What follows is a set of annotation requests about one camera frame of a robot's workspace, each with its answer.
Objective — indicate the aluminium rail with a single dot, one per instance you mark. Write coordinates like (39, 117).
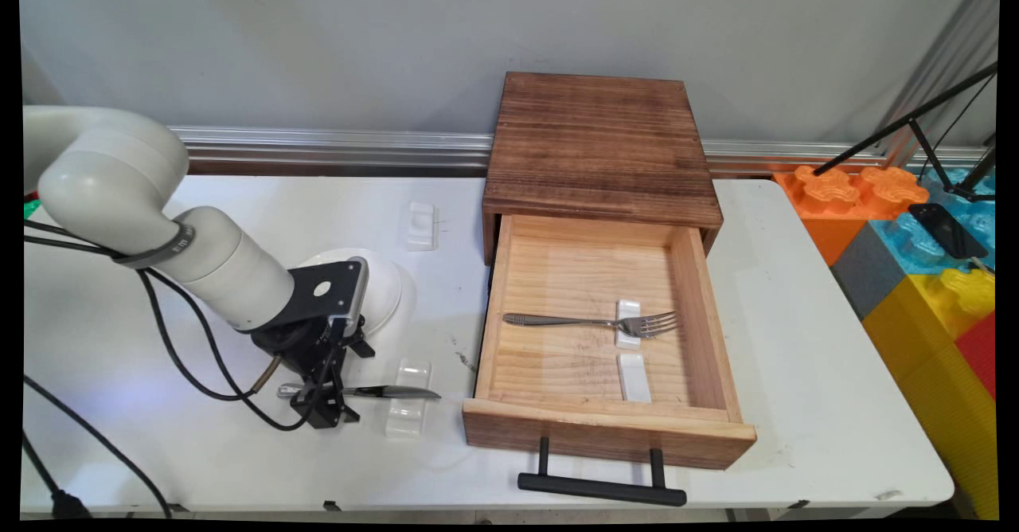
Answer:
(756, 150)

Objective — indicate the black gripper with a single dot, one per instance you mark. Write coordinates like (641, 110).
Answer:
(310, 349)

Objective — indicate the black smartphone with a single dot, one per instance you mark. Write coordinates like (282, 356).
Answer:
(946, 229)

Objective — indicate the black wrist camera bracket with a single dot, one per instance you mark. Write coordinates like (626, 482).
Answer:
(322, 289)

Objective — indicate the silver metal fork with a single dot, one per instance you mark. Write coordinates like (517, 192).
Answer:
(557, 321)

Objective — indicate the light wooden drawer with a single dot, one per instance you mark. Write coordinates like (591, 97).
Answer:
(573, 428)

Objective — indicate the silver metal knife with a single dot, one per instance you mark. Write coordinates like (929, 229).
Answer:
(398, 393)

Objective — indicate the white round plate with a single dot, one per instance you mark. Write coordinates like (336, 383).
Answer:
(386, 293)

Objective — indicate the grey giant building block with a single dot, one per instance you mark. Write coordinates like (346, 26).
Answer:
(868, 273)

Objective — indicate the clear glossy cutlery rest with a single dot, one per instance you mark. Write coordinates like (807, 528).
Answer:
(407, 416)

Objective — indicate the blue giant building block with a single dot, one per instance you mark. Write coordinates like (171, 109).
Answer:
(907, 241)

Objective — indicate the red giant building block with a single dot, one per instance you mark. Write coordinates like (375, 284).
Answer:
(981, 353)

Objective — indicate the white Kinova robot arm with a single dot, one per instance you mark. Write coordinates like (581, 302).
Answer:
(103, 174)

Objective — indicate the white ceramic cutlery rest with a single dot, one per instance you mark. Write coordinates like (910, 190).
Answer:
(628, 309)
(634, 378)
(421, 225)

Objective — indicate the orange giant building block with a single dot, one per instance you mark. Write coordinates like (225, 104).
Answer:
(828, 213)

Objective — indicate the green giant building block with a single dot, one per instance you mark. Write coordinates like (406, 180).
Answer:
(31, 209)

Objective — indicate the yellow giant building block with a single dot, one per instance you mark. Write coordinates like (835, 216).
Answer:
(931, 373)

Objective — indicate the dark wooden cabinet box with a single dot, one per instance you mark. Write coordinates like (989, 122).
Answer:
(597, 134)

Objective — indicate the black tripod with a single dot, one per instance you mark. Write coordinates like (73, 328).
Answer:
(899, 124)

